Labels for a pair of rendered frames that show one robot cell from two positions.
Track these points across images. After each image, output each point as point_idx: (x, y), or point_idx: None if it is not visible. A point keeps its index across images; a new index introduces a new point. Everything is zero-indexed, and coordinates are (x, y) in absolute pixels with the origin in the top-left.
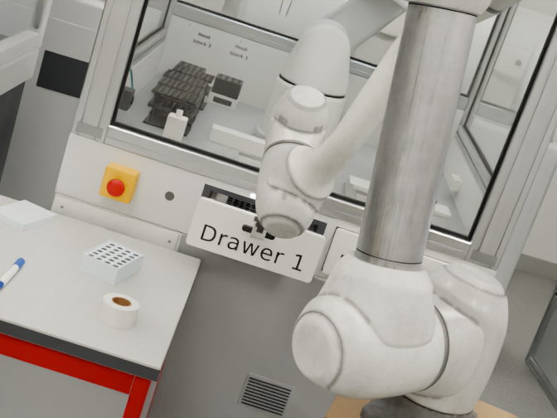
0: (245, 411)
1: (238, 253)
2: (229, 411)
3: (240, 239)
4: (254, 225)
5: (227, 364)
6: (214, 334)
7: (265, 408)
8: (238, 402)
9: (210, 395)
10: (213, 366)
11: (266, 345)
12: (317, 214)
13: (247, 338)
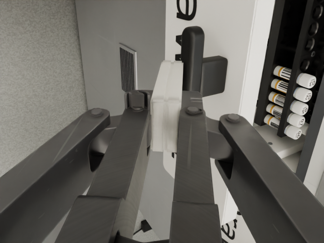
0: (118, 52)
1: (174, 23)
2: (114, 35)
3: (195, 23)
4: (157, 80)
5: (136, 25)
6: (151, 0)
7: (122, 73)
8: (119, 44)
9: (117, 11)
10: (131, 8)
11: (155, 72)
12: (317, 177)
13: (155, 47)
